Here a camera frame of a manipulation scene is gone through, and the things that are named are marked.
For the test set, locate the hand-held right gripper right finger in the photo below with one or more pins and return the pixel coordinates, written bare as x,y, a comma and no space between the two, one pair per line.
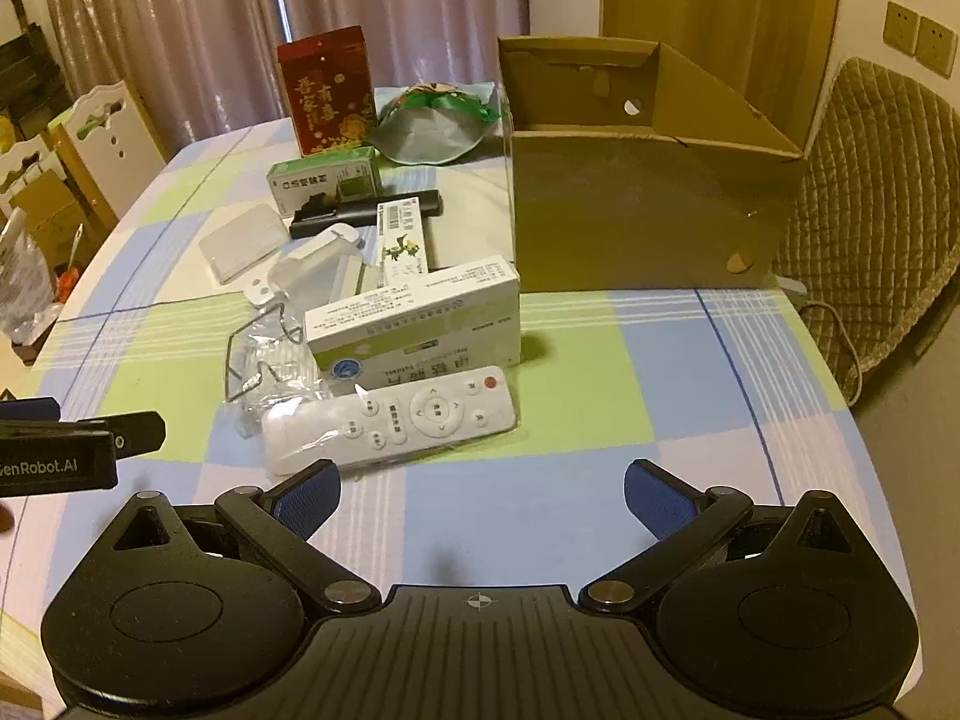
656,499

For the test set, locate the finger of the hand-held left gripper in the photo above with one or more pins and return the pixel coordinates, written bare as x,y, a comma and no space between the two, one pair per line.
30,409
139,433

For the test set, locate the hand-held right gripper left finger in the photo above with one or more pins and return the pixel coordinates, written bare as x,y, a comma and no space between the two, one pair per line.
311,496

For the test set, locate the clear plastic box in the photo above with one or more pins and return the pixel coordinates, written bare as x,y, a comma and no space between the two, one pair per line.
315,277

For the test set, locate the large white medicine box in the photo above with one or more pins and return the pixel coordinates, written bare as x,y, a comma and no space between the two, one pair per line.
420,300

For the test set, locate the brown cardboard box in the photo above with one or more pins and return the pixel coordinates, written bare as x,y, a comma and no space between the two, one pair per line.
637,210

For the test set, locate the black remote control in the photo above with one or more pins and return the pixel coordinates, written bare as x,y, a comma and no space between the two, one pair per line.
405,204

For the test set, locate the green medicine box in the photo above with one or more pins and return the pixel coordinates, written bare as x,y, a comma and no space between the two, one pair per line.
315,180

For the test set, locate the desktop with checked tablecloth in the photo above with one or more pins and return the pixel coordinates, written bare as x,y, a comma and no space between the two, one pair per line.
570,495

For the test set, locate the white plastic bag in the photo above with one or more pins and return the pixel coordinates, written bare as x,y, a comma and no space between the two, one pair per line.
22,277

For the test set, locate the small cardboard carton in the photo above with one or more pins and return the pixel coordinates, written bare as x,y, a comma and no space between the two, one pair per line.
49,217

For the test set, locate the flat frosted plastic case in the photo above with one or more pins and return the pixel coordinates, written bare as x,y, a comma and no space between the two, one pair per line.
240,240

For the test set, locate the white wooden chair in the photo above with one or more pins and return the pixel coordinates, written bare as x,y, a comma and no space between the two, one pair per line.
112,150
22,165

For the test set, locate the small white remote control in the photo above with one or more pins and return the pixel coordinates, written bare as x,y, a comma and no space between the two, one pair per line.
334,238

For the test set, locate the white wooden chair back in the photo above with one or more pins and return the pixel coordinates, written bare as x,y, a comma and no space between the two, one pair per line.
112,150

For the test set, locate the long white plant-print box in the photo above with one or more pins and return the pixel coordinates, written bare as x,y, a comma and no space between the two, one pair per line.
401,240

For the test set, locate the black metal rack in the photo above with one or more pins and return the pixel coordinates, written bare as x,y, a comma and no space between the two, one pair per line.
26,60

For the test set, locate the green snack bag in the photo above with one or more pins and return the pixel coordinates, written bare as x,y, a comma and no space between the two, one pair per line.
427,127

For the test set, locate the red gift box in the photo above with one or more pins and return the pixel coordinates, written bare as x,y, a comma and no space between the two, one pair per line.
326,90

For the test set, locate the wooden door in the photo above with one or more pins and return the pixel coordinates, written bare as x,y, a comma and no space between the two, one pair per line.
720,0

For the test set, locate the beige wall socket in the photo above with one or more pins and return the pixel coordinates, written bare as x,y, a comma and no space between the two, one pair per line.
901,27
937,45

